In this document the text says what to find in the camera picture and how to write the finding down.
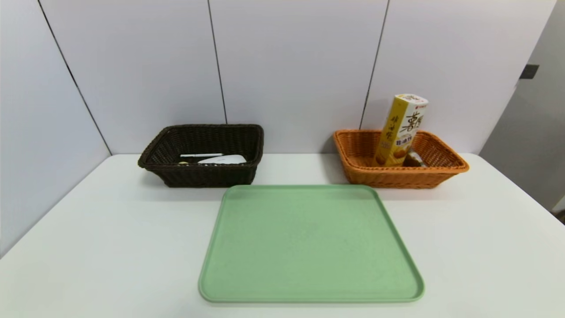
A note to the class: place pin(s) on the dark wall fixture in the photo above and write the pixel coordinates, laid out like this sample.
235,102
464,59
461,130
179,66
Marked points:
529,71

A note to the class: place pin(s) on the dark brown wicker basket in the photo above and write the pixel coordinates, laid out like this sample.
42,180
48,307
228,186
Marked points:
198,176

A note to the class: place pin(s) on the white oblong case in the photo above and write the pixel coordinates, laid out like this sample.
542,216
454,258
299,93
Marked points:
225,160

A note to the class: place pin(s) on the light green plastic tray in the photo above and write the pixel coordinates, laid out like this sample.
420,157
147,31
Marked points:
309,251

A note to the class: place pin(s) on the yellow hexagonal snack box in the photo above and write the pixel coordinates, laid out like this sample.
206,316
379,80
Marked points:
399,128

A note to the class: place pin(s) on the white stylus pen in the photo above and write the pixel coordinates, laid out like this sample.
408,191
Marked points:
201,155

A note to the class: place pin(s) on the orange wicker basket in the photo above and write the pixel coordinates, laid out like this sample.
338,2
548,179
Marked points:
397,179

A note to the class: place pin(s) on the clear chocolate snack packet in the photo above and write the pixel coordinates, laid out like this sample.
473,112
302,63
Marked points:
415,159

